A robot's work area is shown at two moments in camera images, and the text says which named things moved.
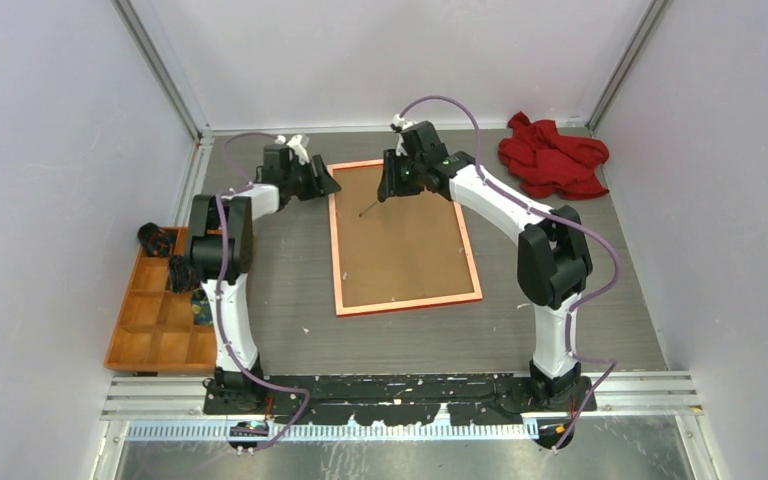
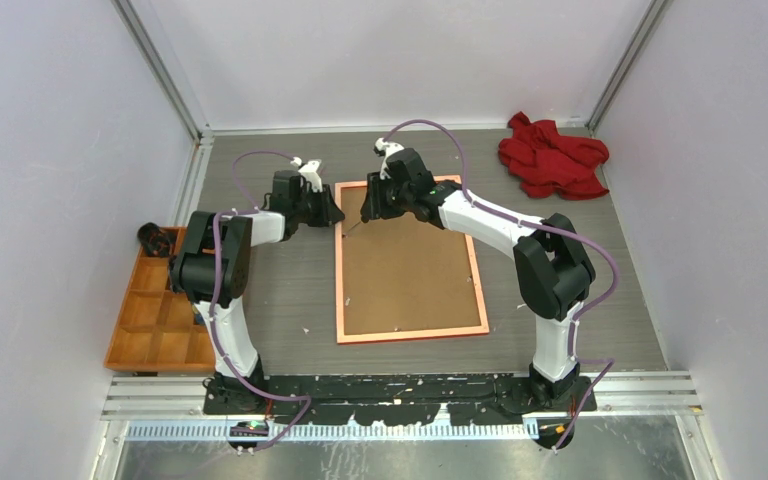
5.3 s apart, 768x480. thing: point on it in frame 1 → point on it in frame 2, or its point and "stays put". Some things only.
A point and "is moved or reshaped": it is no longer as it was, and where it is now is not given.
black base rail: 398,402 stays put
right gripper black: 392,184 → 376,207
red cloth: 547,161 stays put
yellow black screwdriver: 360,214 is moved or reshaped
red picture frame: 401,252 is moved or reshaped
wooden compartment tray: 156,332 stays put
